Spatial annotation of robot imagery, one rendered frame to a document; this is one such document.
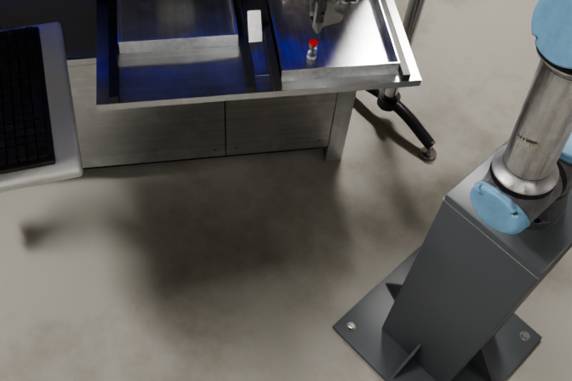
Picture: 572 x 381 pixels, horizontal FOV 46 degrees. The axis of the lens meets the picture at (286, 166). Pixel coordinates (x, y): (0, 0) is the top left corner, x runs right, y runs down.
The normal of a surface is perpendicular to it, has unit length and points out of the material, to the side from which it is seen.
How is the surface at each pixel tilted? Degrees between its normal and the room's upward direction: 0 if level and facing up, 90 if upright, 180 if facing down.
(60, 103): 0
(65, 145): 0
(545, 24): 82
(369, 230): 0
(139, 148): 90
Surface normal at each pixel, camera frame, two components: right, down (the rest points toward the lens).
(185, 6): 0.06, -0.56
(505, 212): -0.74, 0.60
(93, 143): 0.15, 0.82
